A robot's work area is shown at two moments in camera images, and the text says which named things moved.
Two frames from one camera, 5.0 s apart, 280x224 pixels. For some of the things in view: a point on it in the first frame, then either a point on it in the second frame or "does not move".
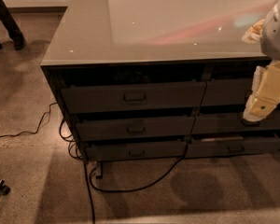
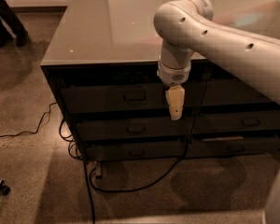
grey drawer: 82,97 does not move
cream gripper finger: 270,87 -> 175,97
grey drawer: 227,92 does not move
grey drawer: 109,151 does not move
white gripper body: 276,32 -> 173,74
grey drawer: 135,129 does not move
